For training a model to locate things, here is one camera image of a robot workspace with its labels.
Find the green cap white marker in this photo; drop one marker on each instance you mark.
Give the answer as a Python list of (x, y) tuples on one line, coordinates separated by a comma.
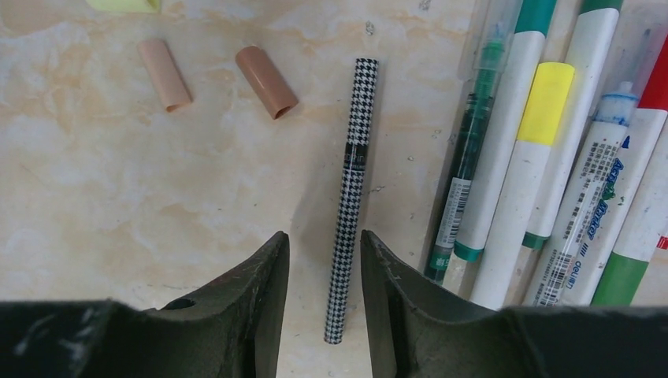
[(526, 47)]

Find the yellow cap white marker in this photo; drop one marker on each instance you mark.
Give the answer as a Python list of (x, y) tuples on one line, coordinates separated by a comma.
[(532, 147)]

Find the brown pen cap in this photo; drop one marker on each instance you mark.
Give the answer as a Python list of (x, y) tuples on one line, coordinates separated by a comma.
[(266, 81)]

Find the red cap green-end marker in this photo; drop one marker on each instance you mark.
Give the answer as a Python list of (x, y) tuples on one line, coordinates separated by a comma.
[(649, 119)]

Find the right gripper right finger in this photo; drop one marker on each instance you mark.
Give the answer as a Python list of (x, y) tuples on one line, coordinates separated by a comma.
[(417, 328)]

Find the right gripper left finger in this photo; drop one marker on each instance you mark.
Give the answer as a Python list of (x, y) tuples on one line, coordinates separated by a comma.
[(229, 327)]

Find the yellow pen cap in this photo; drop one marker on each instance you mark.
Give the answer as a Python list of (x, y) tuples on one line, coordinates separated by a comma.
[(126, 6)]

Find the houndstooth patterned pen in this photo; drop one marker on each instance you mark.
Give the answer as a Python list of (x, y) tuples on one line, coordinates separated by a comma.
[(359, 125)]

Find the red cap white marker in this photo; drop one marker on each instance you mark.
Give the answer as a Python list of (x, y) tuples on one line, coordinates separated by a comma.
[(644, 226)]

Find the dark green ink pen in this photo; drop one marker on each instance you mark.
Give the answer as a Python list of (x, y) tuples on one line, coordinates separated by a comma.
[(482, 77)]

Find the blue tip acrylic marker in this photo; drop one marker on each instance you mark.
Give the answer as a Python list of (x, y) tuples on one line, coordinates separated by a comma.
[(637, 45)]

